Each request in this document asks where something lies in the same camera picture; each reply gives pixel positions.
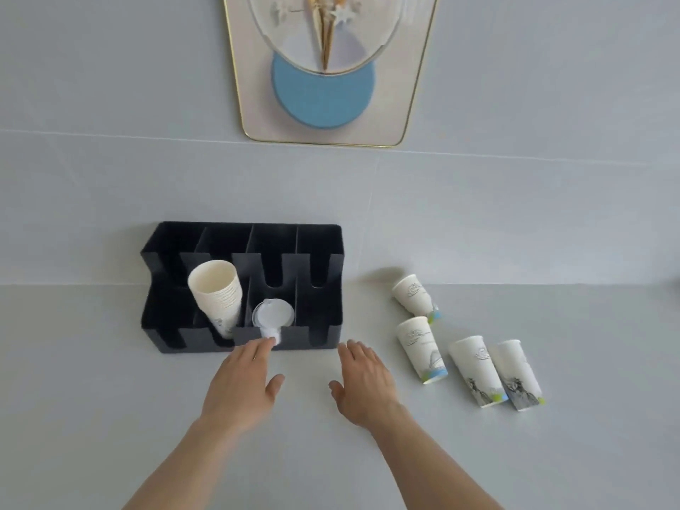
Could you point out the person's right thumb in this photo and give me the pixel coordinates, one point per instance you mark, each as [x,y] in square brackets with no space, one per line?
[337,393]

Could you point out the gold-rimmed wall art panel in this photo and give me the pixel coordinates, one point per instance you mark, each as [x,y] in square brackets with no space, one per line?
[382,90]

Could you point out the person's left thumb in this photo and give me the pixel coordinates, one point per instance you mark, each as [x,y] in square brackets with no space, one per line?
[275,386]

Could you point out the person's left forearm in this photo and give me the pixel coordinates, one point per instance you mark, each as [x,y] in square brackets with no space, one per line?
[196,467]

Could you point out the black compartment cup organizer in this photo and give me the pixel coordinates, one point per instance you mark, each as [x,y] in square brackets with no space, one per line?
[318,318]

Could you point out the white paper cup black-green print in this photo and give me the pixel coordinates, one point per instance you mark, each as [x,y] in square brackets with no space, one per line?
[518,374]
[476,369]

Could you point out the stack of white paper cups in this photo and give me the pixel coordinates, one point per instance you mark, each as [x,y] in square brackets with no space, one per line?
[215,292]

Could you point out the person's right hand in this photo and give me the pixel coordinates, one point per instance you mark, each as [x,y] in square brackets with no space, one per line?
[366,390]

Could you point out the person's right forearm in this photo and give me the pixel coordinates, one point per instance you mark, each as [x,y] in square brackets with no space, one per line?
[425,462]

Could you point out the stack of clear plastic lids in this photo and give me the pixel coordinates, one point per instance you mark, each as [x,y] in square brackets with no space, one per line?
[272,313]

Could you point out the white paper cup blue-green print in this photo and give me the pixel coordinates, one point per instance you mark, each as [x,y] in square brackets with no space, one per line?
[421,347]
[413,294]

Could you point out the person's left hand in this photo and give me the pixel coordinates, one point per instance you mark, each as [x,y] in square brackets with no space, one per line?
[239,390]

